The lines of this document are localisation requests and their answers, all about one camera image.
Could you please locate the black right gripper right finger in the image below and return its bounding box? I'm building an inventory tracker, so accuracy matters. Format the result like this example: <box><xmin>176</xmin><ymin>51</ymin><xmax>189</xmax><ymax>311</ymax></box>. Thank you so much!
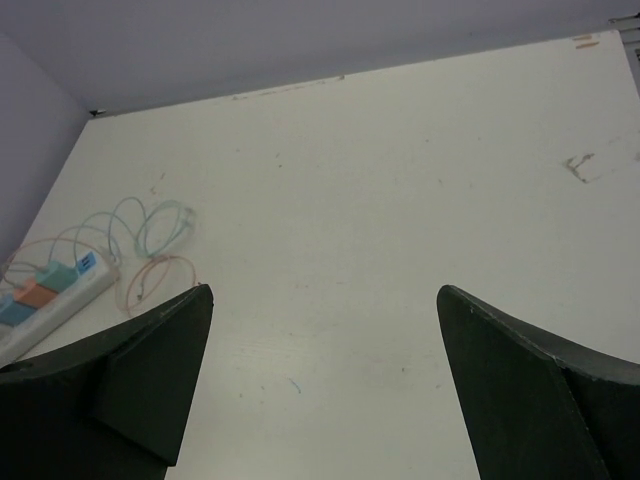
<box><xmin>437</xmin><ymin>285</ymin><xmax>639</xmax><ymax>479</ymax></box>

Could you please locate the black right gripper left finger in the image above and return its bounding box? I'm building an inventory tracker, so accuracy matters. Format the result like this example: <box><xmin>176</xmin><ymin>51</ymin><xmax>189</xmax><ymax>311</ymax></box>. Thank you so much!
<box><xmin>1</xmin><ymin>284</ymin><xmax>214</xmax><ymax>479</ymax></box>

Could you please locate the white power strip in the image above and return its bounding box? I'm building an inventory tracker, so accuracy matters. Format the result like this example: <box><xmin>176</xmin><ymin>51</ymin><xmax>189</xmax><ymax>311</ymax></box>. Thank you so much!
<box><xmin>1</xmin><ymin>251</ymin><xmax>119</xmax><ymax>367</ymax></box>

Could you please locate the orange charger plug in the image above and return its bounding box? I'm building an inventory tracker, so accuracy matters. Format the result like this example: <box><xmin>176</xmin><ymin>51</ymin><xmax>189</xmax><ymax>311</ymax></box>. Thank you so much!
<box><xmin>13</xmin><ymin>278</ymin><xmax>58</xmax><ymax>309</ymax></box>

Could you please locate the mint green charger plug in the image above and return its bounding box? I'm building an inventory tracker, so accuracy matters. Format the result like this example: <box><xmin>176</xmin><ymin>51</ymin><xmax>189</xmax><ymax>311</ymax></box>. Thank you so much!
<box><xmin>35</xmin><ymin>260</ymin><xmax>78</xmax><ymax>293</ymax></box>

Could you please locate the mint green charging cable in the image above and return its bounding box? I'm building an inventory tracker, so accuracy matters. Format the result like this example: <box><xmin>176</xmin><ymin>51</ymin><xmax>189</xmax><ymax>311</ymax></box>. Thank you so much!
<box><xmin>53</xmin><ymin>196</ymin><xmax>197</xmax><ymax>271</ymax></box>

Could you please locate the light blue charger plug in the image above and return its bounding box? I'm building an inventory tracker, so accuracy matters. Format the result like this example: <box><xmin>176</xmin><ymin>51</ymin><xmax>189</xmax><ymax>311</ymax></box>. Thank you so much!
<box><xmin>0</xmin><ymin>295</ymin><xmax>36</xmax><ymax>328</ymax></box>

